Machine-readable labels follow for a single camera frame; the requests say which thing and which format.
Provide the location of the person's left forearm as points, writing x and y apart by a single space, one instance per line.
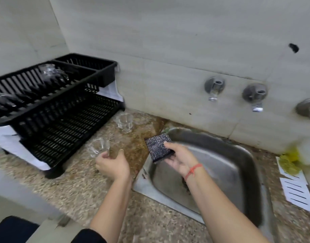
112 207

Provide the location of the clear glass cup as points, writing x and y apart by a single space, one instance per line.
51 70
98 146
124 122
1 99

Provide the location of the black tape piece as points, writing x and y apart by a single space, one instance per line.
294 48

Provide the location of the yellow dish soap bottle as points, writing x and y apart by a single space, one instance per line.
294 159

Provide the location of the person's left hand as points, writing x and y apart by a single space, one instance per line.
114 167

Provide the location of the white drip tray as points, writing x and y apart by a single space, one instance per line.
8 144

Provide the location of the dark speckled sponge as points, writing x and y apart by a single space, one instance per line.
157 146

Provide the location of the orange wrist thread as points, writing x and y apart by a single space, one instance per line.
194 170

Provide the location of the chrome wall tap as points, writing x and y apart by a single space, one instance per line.
214 86
255 94

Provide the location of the stainless steel sink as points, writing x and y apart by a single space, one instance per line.
220 154

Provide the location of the person's dark trouser leg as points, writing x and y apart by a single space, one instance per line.
14 230

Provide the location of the person's right hand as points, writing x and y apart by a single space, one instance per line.
182 156

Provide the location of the black dish rack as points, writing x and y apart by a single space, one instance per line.
56 118

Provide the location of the person's right forearm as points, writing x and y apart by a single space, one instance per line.
225 210

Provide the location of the grey wall valve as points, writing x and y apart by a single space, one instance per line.
306 107

